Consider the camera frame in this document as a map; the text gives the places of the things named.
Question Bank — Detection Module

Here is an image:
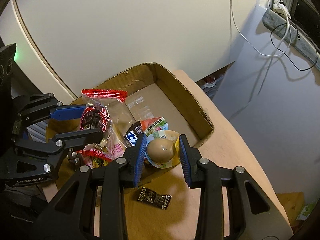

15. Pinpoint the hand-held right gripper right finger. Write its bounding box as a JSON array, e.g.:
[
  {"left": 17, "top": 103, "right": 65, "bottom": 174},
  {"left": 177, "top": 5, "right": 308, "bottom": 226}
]
[{"left": 179, "top": 134, "right": 293, "bottom": 240}]

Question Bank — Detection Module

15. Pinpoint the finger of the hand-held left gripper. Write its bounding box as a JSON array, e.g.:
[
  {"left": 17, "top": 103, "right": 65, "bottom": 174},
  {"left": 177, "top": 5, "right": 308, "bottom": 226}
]
[
  {"left": 0, "top": 127, "right": 104, "bottom": 188},
  {"left": 12, "top": 93, "right": 87, "bottom": 130}
]

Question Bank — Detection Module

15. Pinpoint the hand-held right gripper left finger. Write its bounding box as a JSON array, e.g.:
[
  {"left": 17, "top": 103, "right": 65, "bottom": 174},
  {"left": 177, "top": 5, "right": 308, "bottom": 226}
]
[{"left": 32, "top": 133, "right": 148, "bottom": 240}]

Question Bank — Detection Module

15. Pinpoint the red pastry packet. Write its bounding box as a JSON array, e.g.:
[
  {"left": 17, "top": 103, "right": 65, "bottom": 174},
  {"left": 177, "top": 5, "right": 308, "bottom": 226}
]
[{"left": 79, "top": 89, "right": 127, "bottom": 168}]

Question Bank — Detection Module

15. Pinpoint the braised egg packet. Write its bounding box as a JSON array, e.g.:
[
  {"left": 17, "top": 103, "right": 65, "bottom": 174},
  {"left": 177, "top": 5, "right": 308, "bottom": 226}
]
[{"left": 145, "top": 130, "right": 181, "bottom": 168}]

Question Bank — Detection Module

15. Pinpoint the brown chocolate bar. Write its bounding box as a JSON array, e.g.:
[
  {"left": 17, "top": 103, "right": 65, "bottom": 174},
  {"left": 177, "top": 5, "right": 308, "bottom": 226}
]
[{"left": 124, "top": 121, "right": 145, "bottom": 147}]

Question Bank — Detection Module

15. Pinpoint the orange green snack packet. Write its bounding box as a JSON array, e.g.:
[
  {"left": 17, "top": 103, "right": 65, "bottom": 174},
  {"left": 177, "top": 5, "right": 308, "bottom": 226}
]
[{"left": 140, "top": 117, "right": 168, "bottom": 137}]

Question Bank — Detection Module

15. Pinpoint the cardboard box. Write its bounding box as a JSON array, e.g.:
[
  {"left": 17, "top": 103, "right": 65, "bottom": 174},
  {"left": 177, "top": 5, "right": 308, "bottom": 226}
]
[{"left": 46, "top": 62, "right": 215, "bottom": 175}]

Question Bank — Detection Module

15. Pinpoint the small dark candy packet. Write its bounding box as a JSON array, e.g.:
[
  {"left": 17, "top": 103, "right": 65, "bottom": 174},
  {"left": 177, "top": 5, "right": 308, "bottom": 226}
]
[{"left": 137, "top": 187, "right": 172, "bottom": 209}]

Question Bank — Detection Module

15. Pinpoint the white wardrobe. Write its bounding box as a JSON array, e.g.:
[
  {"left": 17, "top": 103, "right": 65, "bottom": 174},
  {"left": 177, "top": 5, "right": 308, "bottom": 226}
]
[{"left": 0, "top": 0, "right": 260, "bottom": 103}]

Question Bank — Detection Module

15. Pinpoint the green paper bag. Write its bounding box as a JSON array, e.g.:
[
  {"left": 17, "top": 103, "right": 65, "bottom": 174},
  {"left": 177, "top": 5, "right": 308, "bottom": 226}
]
[{"left": 299, "top": 202, "right": 318, "bottom": 222}]

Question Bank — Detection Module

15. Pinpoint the grey windowsill mat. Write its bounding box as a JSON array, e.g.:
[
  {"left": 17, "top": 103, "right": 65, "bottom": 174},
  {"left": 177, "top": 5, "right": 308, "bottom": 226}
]
[{"left": 262, "top": 7, "right": 320, "bottom": 70}]

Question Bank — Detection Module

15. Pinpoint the white power strip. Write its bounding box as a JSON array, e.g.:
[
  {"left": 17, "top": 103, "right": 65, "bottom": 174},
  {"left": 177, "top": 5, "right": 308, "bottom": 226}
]
[{"left": 272, "top": 0, "right": 290, "bottom": 18}]

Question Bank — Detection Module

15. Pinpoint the black cable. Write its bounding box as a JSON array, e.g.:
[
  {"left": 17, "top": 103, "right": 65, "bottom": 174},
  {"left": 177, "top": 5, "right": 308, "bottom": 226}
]
[{"left": 270, "top": 22, "right": 319, "bottom": 71}]

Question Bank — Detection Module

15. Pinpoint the white cable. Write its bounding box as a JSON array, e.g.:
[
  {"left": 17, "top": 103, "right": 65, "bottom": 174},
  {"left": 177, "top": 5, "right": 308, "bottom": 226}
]
[{"left": 229, "top": 0, "right": 292, "bottom": 57}]

